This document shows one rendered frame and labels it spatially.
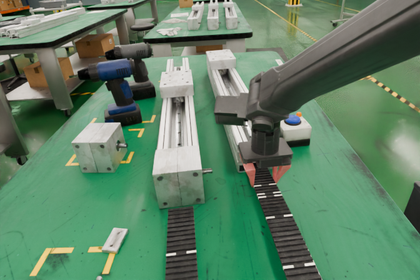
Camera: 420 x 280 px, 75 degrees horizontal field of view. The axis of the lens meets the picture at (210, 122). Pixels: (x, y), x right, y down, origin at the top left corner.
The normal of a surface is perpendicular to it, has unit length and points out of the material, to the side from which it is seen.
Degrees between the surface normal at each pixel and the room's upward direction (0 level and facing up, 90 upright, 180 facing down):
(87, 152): 90
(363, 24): 68
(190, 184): 90
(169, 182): 90
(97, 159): 90
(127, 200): 0
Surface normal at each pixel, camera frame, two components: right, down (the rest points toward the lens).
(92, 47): 0.03, 0.46
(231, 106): -0.31, -0.29
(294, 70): -0.94, -0.22
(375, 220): -0.06, -0.88
